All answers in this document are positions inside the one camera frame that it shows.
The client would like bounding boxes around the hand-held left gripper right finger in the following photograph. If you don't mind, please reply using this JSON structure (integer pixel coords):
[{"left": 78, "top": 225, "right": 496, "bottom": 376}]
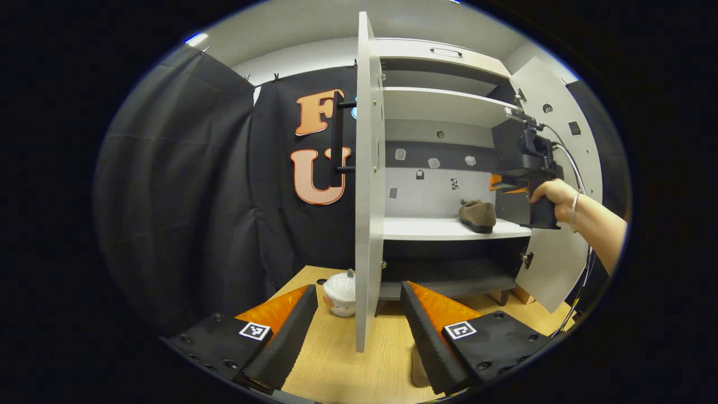
[{"left": 399, "top": 281, "right": 553, "bottom": 395}]

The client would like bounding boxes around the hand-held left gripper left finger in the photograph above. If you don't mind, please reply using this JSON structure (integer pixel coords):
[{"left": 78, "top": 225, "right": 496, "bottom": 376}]
[{"left": 168, "top": 284, "right": 319, "bottom": 395}]

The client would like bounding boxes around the brown shoe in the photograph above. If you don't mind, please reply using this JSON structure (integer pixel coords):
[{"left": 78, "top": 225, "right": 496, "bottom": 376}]
[{"left": 458, "top": 199, "right": 498, "bottom": 234}]

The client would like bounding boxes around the white shoe cabinet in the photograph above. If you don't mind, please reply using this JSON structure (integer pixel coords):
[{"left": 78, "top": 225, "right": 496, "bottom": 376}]
[{"left": 377, "top": 37, "right": 533, "bottom": 306}]

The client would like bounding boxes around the white cabinet drawer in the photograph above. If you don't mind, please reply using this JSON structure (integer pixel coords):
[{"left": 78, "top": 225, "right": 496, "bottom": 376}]
[{"left": 381, "top": 38, "right": 512, "bottom": 79}]

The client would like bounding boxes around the white round figurine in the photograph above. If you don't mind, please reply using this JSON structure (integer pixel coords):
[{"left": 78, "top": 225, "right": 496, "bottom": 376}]
[{"left": 323, "top": 269, "right": 357, "bottom": 318}]

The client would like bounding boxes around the black backdrop cloth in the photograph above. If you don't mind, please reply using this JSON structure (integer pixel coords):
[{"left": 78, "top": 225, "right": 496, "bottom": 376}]
[{"left": 93, "top": 44, "right": 632, "bottom": 337}]

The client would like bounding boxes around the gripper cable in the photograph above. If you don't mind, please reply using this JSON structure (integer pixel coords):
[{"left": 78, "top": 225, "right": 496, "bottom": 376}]
[{"left": 541, "top": 123, "right": 596, "bottom": 338}]

